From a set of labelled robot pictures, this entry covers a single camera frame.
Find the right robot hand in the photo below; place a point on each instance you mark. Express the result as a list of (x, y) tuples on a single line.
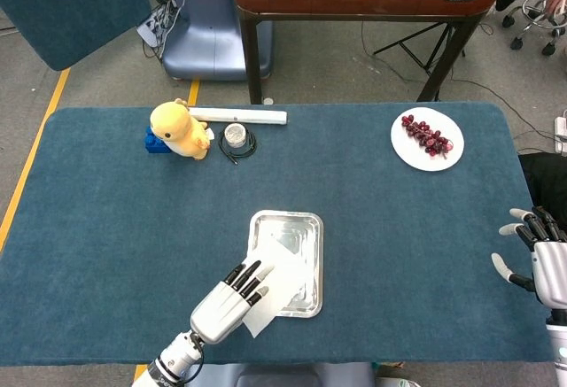
[(551, 272)]

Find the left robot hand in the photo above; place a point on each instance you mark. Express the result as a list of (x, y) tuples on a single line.
[(217, 311)]

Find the white paper napkin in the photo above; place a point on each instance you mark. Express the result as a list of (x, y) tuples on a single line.
[(285, 285)]

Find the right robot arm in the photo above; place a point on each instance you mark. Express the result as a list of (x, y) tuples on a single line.
[(559, 356)]

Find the silver metal tray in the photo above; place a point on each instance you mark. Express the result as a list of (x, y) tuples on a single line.
[(310, 227)]

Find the white rectangular bar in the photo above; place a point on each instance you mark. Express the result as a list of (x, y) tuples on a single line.
[(248, 117)]

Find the black bag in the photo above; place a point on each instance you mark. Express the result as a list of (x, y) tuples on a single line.
[(549, 183)]

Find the blue-grey robot torso base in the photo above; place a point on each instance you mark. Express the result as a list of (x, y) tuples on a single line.
[(288, 376)]

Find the white power strip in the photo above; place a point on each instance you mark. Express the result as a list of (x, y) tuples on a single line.
[(561, 132)]

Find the white round plate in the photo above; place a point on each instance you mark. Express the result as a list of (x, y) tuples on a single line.
[(427, 162)]

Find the small clear plastic jar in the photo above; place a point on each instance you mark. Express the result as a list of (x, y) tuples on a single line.
[(235, 134)]

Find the blue building block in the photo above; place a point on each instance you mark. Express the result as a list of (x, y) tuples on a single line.
[(153, 144)]

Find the yellow plush dinosaur toy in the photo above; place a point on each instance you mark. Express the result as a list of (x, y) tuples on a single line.
[(179, 132)]

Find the red grape bunch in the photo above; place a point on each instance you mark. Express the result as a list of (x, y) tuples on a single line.
[(425, 136)]

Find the blue felt table cover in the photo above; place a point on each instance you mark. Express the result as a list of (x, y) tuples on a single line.
[(354, 174)]

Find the white multi-socket strip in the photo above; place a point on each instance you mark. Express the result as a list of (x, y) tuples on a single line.
[(153, 33)]

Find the brown mahjong table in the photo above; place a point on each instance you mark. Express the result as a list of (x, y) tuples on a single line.
[(354, 4)]

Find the blue felt board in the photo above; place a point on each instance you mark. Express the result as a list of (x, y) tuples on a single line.
[(66, 10)]

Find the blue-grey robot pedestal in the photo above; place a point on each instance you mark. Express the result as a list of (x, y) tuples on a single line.
[(208, 41)]

